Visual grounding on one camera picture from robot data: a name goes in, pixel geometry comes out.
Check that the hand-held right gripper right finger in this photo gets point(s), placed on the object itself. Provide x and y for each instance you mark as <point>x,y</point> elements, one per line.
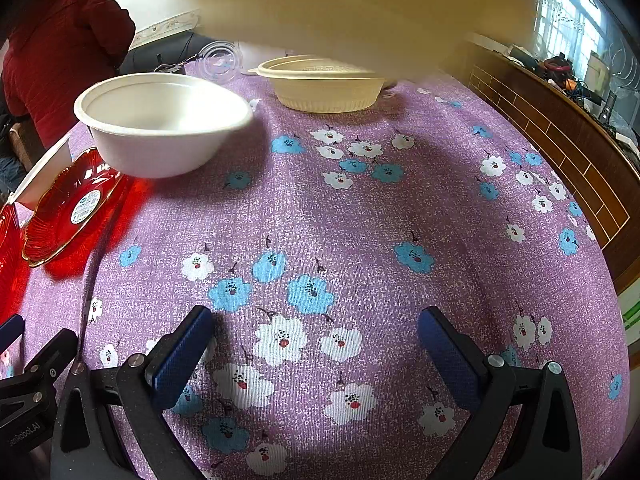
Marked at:
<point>450,355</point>

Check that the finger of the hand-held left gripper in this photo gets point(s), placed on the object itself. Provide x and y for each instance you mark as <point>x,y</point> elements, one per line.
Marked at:
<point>55,355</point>
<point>10,332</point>

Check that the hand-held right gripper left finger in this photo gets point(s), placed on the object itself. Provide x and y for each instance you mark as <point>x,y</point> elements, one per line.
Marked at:
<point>180,355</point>

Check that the red gold-rimmed glass plate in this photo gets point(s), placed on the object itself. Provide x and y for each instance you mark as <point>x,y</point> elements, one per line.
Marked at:
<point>55,230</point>
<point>7,240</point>

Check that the white bowl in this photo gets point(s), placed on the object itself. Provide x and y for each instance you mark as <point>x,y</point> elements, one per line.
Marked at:
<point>150,150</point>

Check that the purple floral tablecloth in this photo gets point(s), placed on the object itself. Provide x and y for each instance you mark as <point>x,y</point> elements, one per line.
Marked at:
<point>350,220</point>

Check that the brown tiled counter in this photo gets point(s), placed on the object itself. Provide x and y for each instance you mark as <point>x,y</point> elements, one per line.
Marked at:
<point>575,150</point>

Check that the clear plastic lid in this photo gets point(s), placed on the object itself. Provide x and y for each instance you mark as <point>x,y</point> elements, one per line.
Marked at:
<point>220,62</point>

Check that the dark grey sofa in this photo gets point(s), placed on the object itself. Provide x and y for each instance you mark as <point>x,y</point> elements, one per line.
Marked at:
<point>150,57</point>

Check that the window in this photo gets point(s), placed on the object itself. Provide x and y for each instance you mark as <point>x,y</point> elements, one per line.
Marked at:
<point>560,15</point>

